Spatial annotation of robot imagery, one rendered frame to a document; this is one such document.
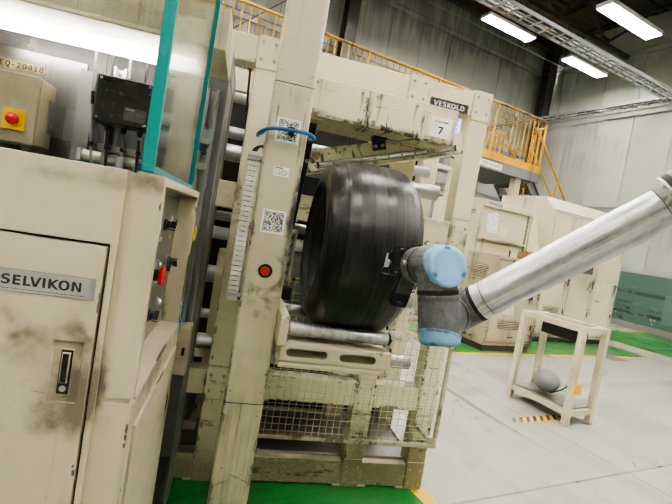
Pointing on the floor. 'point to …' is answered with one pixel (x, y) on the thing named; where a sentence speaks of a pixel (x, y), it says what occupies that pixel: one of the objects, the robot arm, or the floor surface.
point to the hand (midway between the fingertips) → (387, 272)
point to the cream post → (267, 254)
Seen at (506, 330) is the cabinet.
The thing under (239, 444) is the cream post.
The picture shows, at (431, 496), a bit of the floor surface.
